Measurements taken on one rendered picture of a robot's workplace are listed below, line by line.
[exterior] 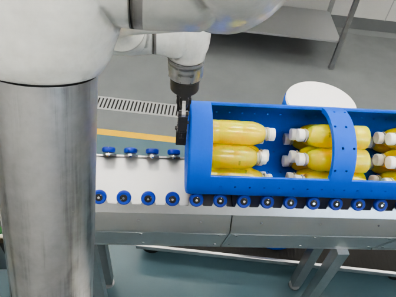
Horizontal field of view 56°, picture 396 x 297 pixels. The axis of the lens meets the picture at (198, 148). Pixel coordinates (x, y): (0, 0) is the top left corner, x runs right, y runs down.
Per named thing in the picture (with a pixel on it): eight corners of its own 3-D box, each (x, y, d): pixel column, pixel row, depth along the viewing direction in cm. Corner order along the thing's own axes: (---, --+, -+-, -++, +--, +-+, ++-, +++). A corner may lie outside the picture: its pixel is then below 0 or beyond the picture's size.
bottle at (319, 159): (358, 152, 119) (297, 150, 117) (370, 147, 112) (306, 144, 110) (360, 175, 117) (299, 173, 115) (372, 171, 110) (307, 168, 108)
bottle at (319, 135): (359, 150, 118) (298, 148, 116) (359, 127, 118) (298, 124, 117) (372, 148, 110) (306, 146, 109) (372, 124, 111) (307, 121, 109)
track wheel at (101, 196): (88, 198, 114) (89, 196, 116) (99, 207, 115) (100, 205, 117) (98, 187, 114) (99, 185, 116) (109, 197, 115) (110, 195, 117)
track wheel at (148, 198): (138, 195, 115) (138, 193, 117) (144, 208, 116) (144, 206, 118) (152, 190, 115) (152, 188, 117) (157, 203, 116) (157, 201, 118)
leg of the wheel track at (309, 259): (300, 290, 200) (340, 224, 156) (289, 290, 200) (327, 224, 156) (297, 280, 204) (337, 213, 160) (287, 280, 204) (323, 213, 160)
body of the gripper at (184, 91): (170, 65, 97) (170, 94, 104) (170, 85, 91) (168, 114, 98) (199, 67, 98) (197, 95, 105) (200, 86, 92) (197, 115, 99)
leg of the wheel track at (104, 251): (114, 289, 193) (101, 219, 149) (102, 289, 193) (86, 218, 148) (115, 278, 197) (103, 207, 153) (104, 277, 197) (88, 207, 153)
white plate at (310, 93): (296, 73, 159) (295, 76, 160) (276, 109, 141) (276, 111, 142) (362, 95, 152) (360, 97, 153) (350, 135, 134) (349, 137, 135)
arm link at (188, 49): (206, 45, 95) (154, 43, 94) (213, -17, 84) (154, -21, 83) (210, 69, 87) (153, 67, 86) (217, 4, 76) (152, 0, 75)
